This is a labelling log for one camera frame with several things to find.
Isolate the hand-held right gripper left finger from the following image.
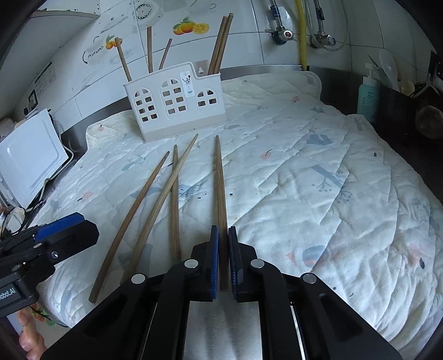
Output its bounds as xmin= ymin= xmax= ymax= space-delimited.
xmin=40 ymin=225 xmax=221 ymax=360

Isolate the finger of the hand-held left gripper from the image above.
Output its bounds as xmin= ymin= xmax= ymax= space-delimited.
xmin=35 ymin=222 xmax=100 ymax=274
xmin=33 ymin=213 xmax=85 ymax=243

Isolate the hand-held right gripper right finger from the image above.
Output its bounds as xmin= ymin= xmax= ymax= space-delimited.
xmin=228 ymin=226 xmax=404 ymax=360

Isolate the white plastic utensil holder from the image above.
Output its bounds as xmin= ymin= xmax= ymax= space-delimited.
xmin=123 ymin=61 xmax=229 ymax=142

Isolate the person's left hand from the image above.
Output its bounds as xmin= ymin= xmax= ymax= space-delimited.
xmin=19 ymin=305 xmax=47 ymax=360

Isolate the white microwave oven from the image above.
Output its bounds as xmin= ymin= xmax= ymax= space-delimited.
xmin=0 ymin=108 xmax=70 ymax=208

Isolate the white printed quilted mat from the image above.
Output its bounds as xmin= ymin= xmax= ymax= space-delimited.
xmin=33 ymin=71 xmax=443 ymax=357

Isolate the teal pump bottle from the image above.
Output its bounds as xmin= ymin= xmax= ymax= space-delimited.
xmin=356 ymin=64 xmax=379 ymax=122

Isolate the black utensil container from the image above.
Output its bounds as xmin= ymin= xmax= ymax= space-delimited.
xmin=375 ymin=85 xmax=419 ymax=139

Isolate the metal valve with red knob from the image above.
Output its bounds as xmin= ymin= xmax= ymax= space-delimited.
xmin=273 ymin=29 xmax=295 ymax=44

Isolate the yellow gas pipe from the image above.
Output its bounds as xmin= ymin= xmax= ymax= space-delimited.
xmin=295 ymin=0 xmax=308 ymax=71

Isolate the metal angle valve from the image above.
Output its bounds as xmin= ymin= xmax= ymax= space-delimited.
xmin=310 ymin=33 xmax=336 ymax=49

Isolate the white rice paddle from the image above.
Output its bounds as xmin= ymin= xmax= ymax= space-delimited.
xmin=379 ymin=48 xmax=400 ymax=89

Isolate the white wall label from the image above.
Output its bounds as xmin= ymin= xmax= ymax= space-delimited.
xmin=35 ymin=62 xmax=56 ymax=96

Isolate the green wall cabinet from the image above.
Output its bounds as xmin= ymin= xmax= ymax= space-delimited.
xmin=31 ymin=0 xmax=102 ymax=20

